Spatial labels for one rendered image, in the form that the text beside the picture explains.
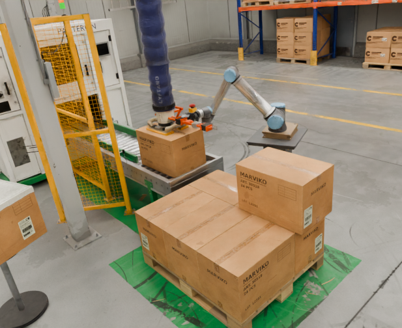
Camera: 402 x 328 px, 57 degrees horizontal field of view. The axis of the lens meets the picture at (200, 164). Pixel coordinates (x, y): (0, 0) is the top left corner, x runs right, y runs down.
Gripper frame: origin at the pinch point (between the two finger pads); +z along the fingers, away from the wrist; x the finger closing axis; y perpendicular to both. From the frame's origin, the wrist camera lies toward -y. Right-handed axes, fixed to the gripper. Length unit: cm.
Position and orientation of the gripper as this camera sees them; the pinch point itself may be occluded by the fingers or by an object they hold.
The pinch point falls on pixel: (183, 120)
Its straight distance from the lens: 354.1
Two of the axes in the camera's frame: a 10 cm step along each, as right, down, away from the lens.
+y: -6.6, -2.5, 7.1
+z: -7.4, 3.6, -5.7
